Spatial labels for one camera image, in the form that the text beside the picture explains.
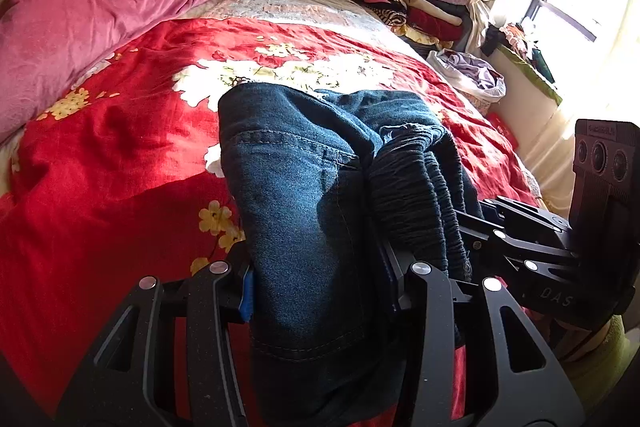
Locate pink duvet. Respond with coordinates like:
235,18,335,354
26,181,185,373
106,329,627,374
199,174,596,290
0,0,241,142

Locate blue denim pants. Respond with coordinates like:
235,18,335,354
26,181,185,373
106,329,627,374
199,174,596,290
218,83,481,427

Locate white bag of clothes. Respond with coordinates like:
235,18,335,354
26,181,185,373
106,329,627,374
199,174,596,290
426,49,507,102

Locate red floral blanket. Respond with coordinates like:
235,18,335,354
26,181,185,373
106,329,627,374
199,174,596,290
0,17,538,427

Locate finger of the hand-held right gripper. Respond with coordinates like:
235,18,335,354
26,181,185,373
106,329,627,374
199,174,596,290
480,196,576,249
452,209,581,279

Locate cream bed sheet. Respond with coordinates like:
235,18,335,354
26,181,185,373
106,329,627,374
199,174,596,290
0,129,26,198

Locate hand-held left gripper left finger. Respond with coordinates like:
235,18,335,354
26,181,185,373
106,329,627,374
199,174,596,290
57,259,258,427

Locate red packet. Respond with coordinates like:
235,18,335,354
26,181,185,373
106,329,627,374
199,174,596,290
486,111,516,150

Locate pale patterned bedspread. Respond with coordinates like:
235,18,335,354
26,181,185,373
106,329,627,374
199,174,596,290
175,0,421,58

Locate pile of folded clothes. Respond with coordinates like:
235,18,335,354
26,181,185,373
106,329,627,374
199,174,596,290
340,0,473,50

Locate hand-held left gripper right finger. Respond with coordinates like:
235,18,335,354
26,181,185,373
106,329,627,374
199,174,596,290
380,247,586,427

